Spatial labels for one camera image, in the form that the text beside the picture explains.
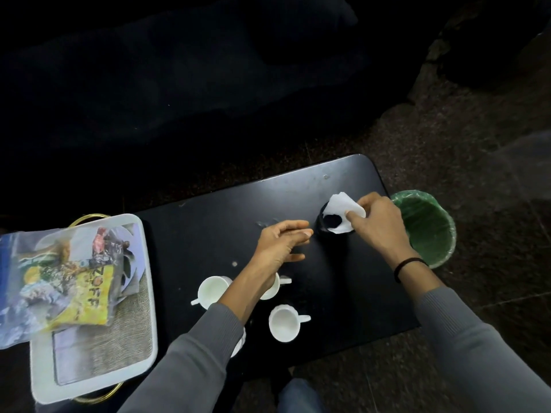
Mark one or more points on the person's right hand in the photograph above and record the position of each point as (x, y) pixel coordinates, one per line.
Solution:
(383, 227)

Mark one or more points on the person's left hand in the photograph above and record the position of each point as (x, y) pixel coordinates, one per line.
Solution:
(275, 245)

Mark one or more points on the white cup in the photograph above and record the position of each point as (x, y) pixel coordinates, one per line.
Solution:
(211, 290)
(284, 324)
(240, 341)
(274, 290)

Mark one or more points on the white paper napkin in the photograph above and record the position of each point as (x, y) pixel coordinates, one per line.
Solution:
(340, 206)

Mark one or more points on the yellow snack packet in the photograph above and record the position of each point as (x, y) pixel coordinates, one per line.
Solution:
(90, 305)

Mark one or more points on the green snack packet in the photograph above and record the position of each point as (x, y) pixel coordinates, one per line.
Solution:
(43, 264)

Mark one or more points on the clear zip bag blue strip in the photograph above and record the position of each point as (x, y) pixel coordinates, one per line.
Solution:
(13, 326)

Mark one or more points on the person's right forearm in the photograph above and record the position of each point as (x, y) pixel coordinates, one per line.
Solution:
(473, 348)

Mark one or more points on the person's left forearm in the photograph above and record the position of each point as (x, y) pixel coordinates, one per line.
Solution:
(193, 365)

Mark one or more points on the person's right leg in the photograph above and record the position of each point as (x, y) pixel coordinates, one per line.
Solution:
(301, 397)

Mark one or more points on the black wrist band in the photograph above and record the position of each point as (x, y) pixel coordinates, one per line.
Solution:
(409, 261)

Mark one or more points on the black table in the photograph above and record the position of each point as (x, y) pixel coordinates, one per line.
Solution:
(241, 219)

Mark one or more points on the green waste bin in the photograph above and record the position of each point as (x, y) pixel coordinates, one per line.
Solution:
(430, 227)

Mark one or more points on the black round holder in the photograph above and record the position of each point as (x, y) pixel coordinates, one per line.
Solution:
(331, 221)

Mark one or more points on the black sofa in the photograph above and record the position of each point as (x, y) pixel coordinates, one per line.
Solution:
(172, 81)

